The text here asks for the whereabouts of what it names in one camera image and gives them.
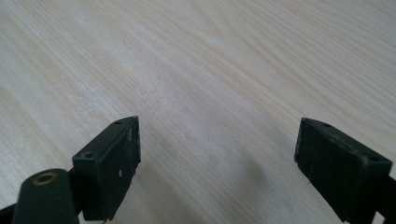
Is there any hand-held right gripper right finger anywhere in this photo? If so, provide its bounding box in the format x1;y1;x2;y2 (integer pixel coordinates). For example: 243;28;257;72
293;117;393;224

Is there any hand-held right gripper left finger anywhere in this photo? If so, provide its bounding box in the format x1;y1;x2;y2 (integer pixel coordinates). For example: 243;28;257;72
71;115;142;222

